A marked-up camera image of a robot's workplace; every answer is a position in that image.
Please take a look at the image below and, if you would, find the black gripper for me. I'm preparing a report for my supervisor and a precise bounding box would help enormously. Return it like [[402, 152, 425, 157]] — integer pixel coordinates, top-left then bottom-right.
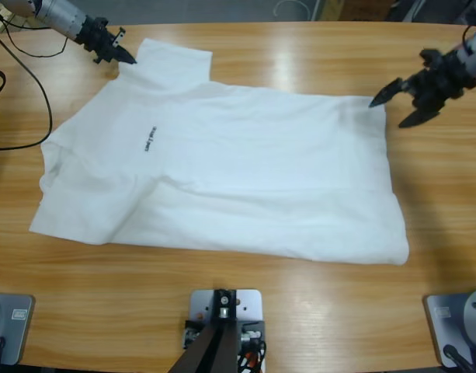
[[73, 16, 139, 66], [367, 50, 476, 129]]

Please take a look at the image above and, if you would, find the white t-shirt with black logo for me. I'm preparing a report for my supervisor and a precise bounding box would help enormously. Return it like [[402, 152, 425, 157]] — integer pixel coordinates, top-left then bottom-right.
[[29, 37, 411, 267]]

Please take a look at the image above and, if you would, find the dark background equipment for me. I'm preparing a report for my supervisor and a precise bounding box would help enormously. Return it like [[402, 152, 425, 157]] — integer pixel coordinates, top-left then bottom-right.
[[388, 0, 476, 27]]

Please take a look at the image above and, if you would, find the brown cardboard box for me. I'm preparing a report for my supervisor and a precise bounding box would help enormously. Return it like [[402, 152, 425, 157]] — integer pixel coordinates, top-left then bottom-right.
[[318, 0, 398, 23]]

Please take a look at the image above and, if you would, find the round grey base disc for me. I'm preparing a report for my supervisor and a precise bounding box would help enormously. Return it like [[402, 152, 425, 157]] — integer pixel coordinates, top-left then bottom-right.
[[457, 288, 476, 347]]

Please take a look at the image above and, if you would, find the white mounting block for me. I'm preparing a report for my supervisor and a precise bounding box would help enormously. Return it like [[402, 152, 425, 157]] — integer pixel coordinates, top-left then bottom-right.
[[182, 288, 268, 373]]

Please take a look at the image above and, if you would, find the thin white cable loop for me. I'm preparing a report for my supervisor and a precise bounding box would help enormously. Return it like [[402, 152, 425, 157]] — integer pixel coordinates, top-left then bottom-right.
[[274, 0, 312, 19]]

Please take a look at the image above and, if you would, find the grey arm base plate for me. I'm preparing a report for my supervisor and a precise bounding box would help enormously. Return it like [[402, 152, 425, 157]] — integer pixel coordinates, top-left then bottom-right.
[[422, 289, 476, 368], [0, 293, 36, 366]]

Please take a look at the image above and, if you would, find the dark camera post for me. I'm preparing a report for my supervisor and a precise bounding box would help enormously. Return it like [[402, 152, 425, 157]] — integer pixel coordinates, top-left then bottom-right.
[[171, 288, 238, 373]]

